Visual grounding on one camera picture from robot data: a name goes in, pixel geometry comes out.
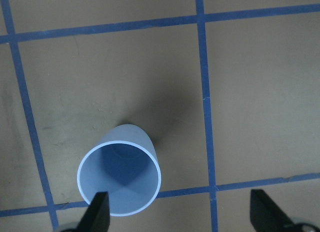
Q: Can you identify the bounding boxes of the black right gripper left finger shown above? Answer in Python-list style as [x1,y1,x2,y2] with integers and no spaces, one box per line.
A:
[76,192,111,232]

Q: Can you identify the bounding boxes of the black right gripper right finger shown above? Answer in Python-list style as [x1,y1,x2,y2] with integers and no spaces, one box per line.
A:
[250,189,292,231]

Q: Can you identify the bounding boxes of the blue cup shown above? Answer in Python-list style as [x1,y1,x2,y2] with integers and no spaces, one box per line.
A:
[77,124,162,216]

